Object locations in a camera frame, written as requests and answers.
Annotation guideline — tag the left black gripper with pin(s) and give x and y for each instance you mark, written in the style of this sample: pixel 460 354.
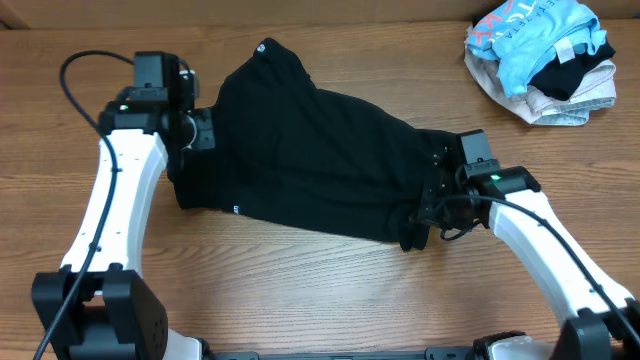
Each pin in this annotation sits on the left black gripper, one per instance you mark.
pixel 203 129

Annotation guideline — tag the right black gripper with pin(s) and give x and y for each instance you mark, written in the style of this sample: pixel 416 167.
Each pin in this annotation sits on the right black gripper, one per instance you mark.
pixel 432 195

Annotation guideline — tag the black shorts garment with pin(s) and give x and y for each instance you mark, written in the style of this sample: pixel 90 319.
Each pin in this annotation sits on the black shorts garment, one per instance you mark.
pixel 290 153

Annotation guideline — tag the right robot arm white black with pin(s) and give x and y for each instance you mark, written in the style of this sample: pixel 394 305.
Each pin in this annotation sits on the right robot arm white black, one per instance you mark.
pixel 598 317

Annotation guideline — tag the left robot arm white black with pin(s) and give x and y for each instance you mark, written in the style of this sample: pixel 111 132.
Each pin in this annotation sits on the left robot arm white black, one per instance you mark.
pixel 97 305

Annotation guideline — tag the black folded garment in pile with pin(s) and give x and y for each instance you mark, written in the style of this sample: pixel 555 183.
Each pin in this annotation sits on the black folded garment in pile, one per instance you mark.
pixel 560 80

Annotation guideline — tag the light blue printed shirt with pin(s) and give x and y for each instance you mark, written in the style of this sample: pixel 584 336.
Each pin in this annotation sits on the light blue printed shirt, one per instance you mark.
pixel 523 36

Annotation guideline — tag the beige folded garment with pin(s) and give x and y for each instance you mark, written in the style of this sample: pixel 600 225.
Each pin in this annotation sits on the beige folded garment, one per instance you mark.
pixel 596 91

